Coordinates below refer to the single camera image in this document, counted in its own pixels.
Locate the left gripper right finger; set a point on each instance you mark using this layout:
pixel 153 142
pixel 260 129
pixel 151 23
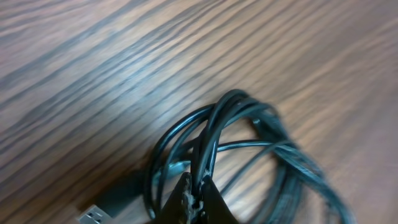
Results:
pixel 215 210

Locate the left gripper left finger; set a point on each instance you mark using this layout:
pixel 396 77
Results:
pixel 176 209

